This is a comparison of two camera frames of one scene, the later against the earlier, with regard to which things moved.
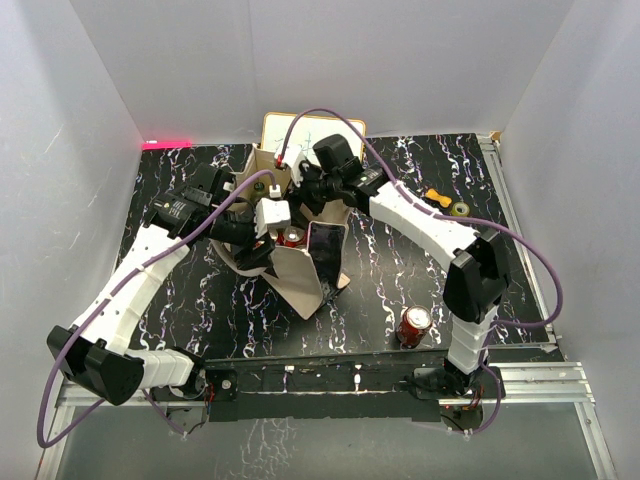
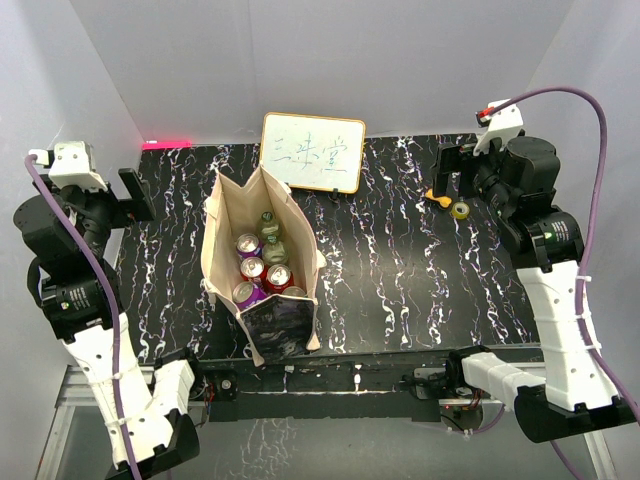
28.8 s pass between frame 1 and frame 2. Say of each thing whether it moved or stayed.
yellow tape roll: stayed
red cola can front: moved
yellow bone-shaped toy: stayed
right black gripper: moved
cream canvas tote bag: moved
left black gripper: moved
